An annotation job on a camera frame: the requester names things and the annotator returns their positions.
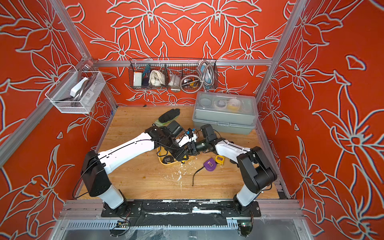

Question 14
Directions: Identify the white box in basket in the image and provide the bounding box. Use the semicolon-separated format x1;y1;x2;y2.
133;72;143;87

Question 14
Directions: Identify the purple tape measure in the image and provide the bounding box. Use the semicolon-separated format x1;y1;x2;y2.
192;158;217;186

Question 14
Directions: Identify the small yellow 2m tape measure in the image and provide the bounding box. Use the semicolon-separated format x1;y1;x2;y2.
215;155;225;166

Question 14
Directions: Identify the black wire wall basket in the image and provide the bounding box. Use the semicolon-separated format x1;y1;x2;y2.
129;58;219;94

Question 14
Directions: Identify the black yellow tape measure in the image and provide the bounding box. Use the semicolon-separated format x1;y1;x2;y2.
162;155;175;165

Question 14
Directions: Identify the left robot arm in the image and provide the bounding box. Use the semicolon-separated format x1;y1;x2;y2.
81;121;198;210

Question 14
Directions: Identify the yellow plastic storage box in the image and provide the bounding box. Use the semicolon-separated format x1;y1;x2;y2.
157;147;188;166

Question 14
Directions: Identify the grey plastic toolbox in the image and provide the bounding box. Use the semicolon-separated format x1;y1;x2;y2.
192;92;259;135

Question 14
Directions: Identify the black green work glove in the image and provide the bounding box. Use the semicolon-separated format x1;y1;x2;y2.
154;109;180;127

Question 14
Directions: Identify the white wire side basket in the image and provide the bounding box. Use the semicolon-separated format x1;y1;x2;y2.
45;67;106;114

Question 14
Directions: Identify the coiled grey cable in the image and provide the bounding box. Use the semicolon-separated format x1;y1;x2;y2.
180;59;215;94

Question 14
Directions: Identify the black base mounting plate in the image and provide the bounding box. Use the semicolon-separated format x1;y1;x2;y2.
102;200;262;218

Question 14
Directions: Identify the white cloth in basket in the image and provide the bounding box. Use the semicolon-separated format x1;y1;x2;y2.
149;70;166;87

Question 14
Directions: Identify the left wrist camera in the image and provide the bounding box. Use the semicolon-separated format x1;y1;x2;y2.
177;134;198;147

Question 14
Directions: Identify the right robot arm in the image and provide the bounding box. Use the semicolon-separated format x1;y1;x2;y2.
183;124;278;214

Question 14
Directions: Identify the white adapter in side basket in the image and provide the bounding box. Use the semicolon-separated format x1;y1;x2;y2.
70;78;89;98

